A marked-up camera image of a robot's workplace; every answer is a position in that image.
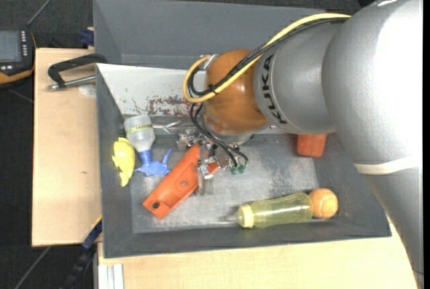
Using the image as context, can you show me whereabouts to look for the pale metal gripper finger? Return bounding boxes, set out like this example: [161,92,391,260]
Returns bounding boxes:
[205,171,216,196]
[196,170,206,196]

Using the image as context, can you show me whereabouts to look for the pale wood flat board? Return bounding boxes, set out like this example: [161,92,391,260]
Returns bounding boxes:
[32,47,103,247]

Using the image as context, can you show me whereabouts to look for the orange ball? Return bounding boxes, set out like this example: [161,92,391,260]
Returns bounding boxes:
[308,188,339,220]

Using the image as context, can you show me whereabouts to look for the clear spray bottle blue trigger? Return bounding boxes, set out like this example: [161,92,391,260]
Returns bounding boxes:
[123,114,173,177]

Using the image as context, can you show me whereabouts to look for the orange flat block with holes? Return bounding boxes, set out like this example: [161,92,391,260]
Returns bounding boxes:
[142,144,220,220]

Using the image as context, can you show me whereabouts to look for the yellow clear baby bottle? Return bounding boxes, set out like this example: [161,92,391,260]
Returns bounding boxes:
[225,192,315,229]

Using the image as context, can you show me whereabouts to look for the silver metal tool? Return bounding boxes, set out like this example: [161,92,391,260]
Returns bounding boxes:
[153,118,202,151]

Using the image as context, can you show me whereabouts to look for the yellow toy fish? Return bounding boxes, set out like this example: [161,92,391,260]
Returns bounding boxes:
[111,136,136,188]

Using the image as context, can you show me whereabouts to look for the grey metal bin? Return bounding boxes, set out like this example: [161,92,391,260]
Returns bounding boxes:
[92,0,392,259]

